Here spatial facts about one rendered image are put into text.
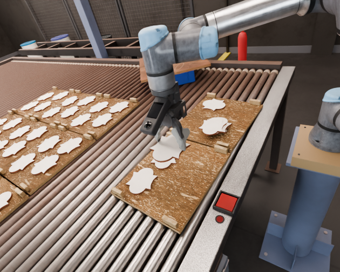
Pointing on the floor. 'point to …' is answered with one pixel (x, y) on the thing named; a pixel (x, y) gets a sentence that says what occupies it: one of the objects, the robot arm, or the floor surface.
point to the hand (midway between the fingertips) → (169, 145)
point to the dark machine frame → (86, 48)
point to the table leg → (271, 166)
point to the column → (302, 223)
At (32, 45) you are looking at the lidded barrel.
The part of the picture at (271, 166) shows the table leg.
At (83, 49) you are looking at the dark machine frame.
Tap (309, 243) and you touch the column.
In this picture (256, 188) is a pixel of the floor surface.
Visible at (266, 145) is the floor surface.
